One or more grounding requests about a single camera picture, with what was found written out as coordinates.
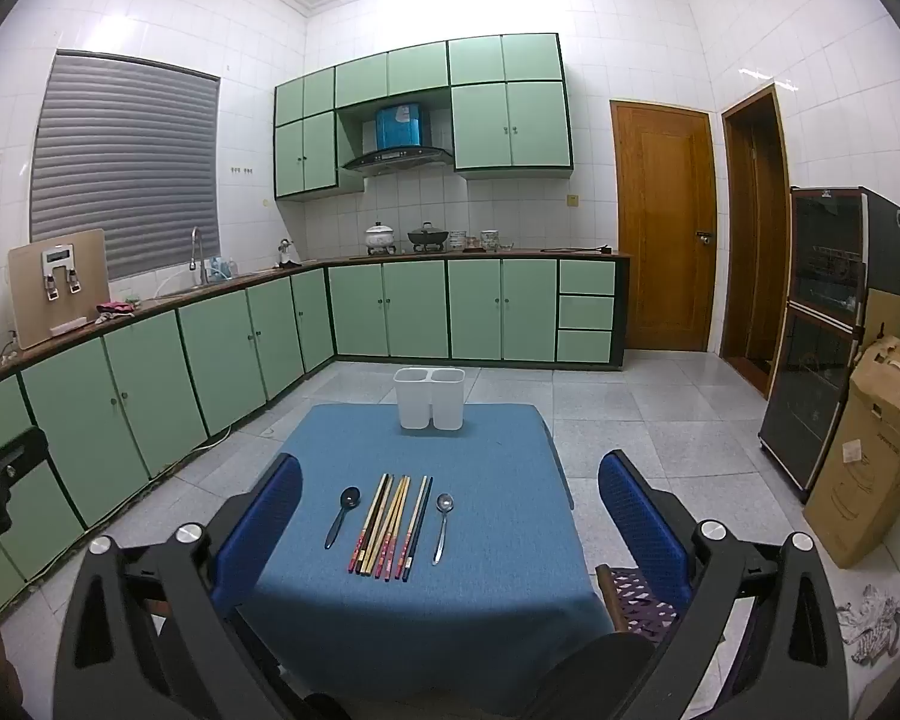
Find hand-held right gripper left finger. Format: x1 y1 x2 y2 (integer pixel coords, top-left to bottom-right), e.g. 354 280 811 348
52 452 323 720

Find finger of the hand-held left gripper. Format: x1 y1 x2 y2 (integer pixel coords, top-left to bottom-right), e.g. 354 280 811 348
0 427 50 511

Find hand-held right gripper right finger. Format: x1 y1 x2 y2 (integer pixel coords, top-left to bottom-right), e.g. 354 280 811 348
598 452 848 720

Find black spoon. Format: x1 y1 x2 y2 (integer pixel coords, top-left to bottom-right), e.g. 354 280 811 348
324 486 362 550

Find row of chopsticks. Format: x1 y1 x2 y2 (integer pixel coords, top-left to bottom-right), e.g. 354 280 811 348
347 472 434 582

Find metal spoon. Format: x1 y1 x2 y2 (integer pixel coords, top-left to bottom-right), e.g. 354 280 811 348
431 493 455 566

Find white double utensil holder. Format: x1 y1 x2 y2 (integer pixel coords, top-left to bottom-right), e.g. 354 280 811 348
394 367 464 432

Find chair with patterned cushion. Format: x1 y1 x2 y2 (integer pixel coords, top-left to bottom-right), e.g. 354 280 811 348
596 562 680 642

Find beige water purifier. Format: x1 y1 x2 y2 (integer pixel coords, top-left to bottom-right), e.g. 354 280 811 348
7 229 110 350

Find blue tablecloth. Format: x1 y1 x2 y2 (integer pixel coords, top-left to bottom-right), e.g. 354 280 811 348
244 403 616 717

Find large cardboard box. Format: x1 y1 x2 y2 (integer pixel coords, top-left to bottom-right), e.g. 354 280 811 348
804 337 900 569

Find crumpled cloth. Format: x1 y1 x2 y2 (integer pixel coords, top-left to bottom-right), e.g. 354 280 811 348
836 585 900 665

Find black glass-front cabinet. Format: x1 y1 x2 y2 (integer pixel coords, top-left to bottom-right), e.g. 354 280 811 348
757 186 900 503

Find green base cabinets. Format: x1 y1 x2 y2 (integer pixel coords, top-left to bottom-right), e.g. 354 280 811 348
0 251 631 620

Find wooden door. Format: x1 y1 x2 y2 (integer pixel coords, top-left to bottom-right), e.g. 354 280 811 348
610 100 717 352

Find grey window blind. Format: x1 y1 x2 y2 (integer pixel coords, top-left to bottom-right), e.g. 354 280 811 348
30 51 221 282

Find flat cardboard sheet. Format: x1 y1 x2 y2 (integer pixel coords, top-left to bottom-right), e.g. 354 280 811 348
862 289 900 361

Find range hood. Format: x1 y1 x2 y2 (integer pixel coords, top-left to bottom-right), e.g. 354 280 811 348
337 101 455 177

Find white cable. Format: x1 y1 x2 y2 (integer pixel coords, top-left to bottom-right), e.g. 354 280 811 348
191 424 237 455

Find wooden doorway frame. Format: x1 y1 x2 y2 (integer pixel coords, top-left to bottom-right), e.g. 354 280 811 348
720 84 790 398

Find green wall cabinets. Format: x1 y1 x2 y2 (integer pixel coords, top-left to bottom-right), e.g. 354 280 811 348
274 34 575 202

